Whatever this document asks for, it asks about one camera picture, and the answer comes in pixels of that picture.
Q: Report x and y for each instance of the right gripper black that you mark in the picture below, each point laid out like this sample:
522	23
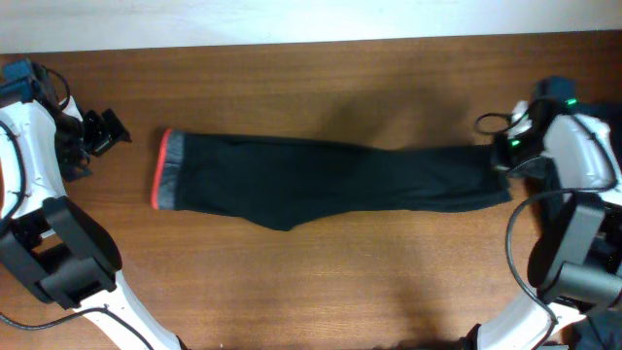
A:
500	146

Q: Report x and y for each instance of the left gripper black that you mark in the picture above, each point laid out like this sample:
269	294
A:
102	139

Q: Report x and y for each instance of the black leggings red waistband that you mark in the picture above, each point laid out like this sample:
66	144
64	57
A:
281	183

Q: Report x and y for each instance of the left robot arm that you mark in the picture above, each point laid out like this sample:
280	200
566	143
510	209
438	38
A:
55	250

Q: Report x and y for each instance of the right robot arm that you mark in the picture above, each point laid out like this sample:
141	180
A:
529	321

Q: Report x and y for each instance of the dark clothes pile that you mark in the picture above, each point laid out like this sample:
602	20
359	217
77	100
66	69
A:
577	260

